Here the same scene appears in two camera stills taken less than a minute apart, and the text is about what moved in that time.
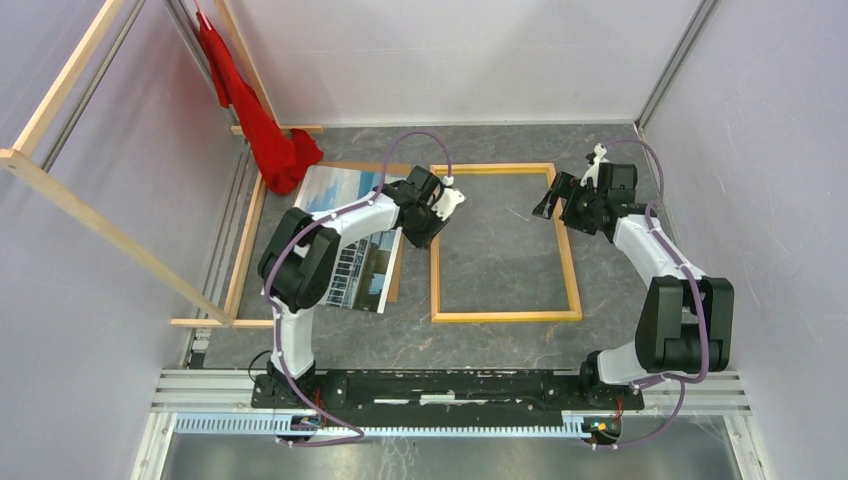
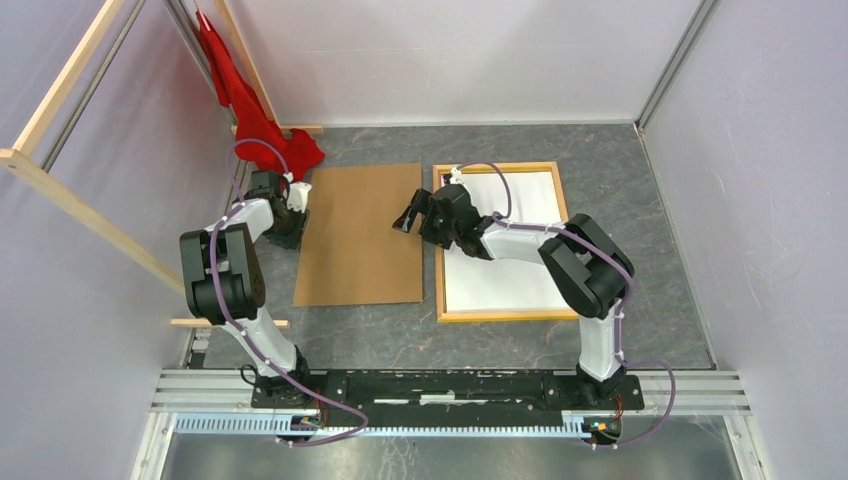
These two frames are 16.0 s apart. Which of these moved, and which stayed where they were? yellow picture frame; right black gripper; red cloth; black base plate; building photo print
Moved: building photo print; right black gripper
Stayed: black base plate; yellow picture frame; red cloth
